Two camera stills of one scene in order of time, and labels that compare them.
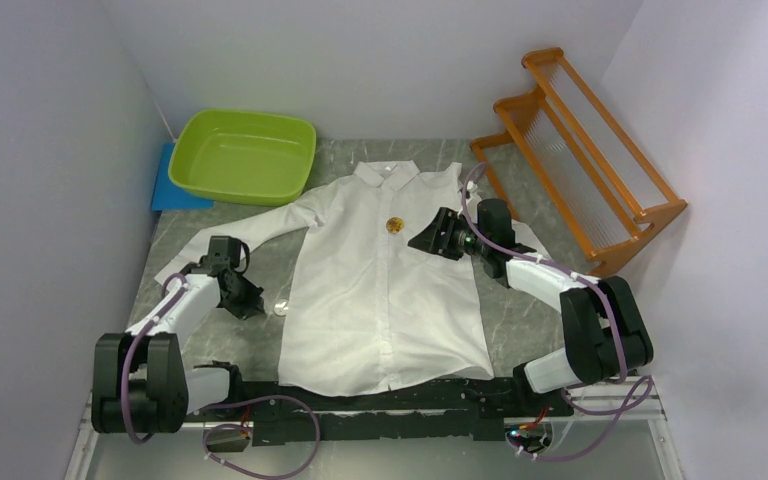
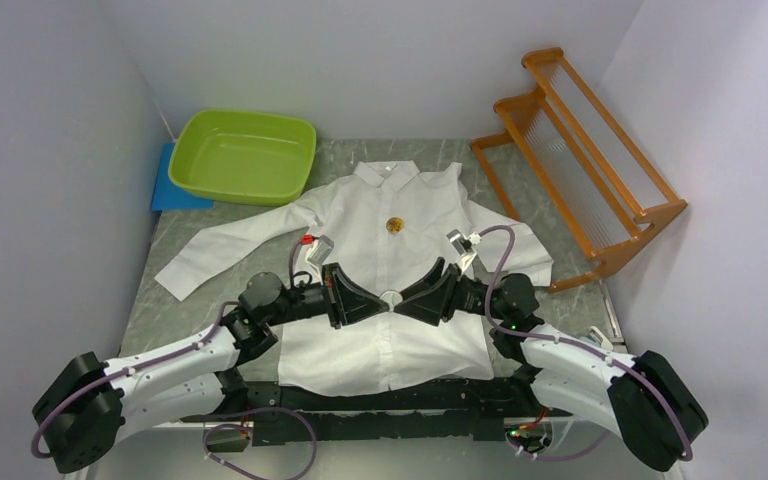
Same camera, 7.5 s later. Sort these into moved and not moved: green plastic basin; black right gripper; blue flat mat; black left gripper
Moved: black right gripper; black left gripper
Not moved: green plastic basin; blue flat mat
